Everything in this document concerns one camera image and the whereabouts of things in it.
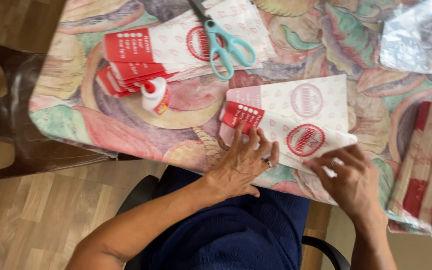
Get person's right hand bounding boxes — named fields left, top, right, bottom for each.
left=302, top=144, right=386, bottom=226

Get person's left hand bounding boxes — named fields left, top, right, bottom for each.
left=205, top=121, right=280, bottom=199

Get white red printed paper bag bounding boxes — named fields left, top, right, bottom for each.
left=219, top=74, right=358, bottom=177

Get person's navy blue clothing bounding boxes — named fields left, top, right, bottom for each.
left=141, top=165, right=310, bottom=270

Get pack of red striped packets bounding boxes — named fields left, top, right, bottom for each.
left=386, top=92, right=432, bottom=248

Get colourful patterned tablecloth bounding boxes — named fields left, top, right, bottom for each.
left=28, top=0, right=432, bottom=248

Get clear plastic bag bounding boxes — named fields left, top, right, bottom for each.
left=375, top=0, right=432, bottom=92

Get white glue bottle red cap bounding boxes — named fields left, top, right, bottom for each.
left=140, top=77, right=172, bottom=118

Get stack of printed paper sheets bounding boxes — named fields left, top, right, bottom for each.
left=95, top=0, right=277, bottom=99

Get dark brown plastic chair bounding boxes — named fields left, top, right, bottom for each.
left=0, top=37, right=142, bottom=184

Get light blue handled scissors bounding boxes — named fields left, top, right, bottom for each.
left=188, top=0, right=257, bottom=81

